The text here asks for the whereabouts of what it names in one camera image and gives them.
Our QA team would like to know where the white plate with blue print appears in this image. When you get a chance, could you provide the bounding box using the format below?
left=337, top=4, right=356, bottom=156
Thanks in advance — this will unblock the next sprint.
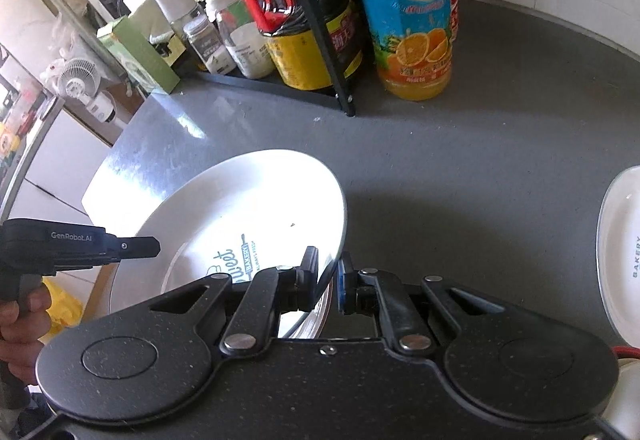
left=108, top=149, right=347, bottom=313

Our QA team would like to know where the person's left hand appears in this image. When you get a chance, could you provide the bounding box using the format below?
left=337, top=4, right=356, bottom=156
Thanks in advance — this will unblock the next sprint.
left=0, top=283, right=52, bottom=385

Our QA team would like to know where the small white fan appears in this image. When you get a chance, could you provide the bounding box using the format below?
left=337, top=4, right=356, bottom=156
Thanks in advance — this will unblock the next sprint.
left=40, top=57, right=127, bottom=130

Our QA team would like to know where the green carton box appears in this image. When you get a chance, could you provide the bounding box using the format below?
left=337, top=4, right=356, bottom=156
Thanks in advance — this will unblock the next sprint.
left=96, top=17, right=180, bottom=94

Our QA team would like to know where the small grey spice jar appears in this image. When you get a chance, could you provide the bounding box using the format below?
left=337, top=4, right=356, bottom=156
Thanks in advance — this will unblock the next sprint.
left=183, top=14, right=236, bottom=74

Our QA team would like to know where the white seasoning jar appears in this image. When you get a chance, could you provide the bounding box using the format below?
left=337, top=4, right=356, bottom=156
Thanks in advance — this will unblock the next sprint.
left=205, top=0, right=274, bottom=80

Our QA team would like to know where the white bakery plate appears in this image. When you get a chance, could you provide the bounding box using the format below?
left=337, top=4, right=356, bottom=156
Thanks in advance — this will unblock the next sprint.
left=596, top=166, right=639, bottom=348

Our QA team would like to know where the red cola can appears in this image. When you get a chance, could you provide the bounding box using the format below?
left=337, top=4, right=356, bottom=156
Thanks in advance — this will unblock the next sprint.
left=449, top=0, right=459, bottom=42

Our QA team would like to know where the dark soy sauce bottle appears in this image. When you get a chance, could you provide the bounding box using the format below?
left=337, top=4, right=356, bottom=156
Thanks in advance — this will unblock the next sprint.
left=299, top=0, right=378, bottom=89

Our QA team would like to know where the black wire rack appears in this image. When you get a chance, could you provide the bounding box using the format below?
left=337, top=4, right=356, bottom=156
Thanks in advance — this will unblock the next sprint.
left=98, top=0, right=364, bottom=116

